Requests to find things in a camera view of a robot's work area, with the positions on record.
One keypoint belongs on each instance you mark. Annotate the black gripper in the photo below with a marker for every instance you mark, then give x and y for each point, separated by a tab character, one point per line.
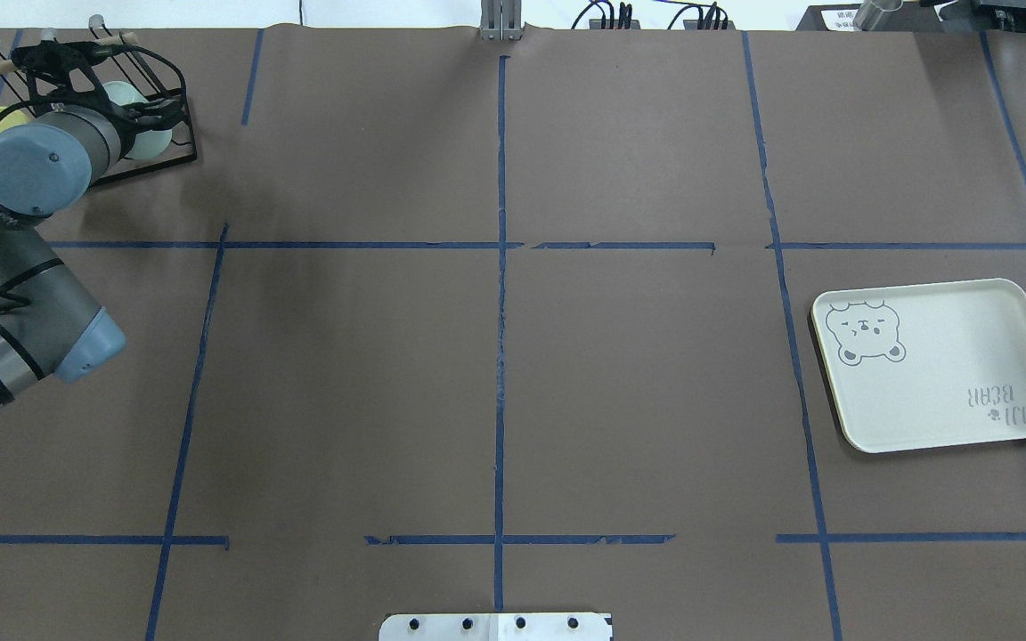
133	126

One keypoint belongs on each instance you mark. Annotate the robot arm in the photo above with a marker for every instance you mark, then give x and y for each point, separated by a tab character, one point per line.
65	137

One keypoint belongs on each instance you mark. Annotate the metal cup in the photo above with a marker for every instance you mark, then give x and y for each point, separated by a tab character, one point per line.
876	15

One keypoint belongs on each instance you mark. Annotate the cream bear tray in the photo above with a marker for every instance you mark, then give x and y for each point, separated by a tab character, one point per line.
925	365

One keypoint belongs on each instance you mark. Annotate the black wire cup rack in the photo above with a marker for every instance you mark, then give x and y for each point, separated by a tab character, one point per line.
138	91

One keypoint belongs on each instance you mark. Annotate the aluminium frame post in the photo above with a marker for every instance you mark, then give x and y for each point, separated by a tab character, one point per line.
501	20

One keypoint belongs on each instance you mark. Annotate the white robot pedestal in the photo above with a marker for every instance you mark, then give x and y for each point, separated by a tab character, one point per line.
498	626

